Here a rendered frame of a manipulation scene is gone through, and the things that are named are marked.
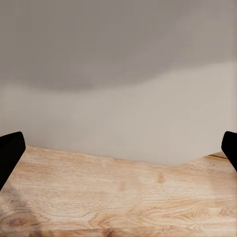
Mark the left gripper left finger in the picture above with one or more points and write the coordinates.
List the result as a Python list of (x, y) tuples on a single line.
[(12, 147)]

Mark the fixed window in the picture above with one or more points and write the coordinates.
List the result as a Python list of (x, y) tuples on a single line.
[(218, 156)]

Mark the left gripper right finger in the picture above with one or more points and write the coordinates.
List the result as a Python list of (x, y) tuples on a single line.
[(229, 147)]

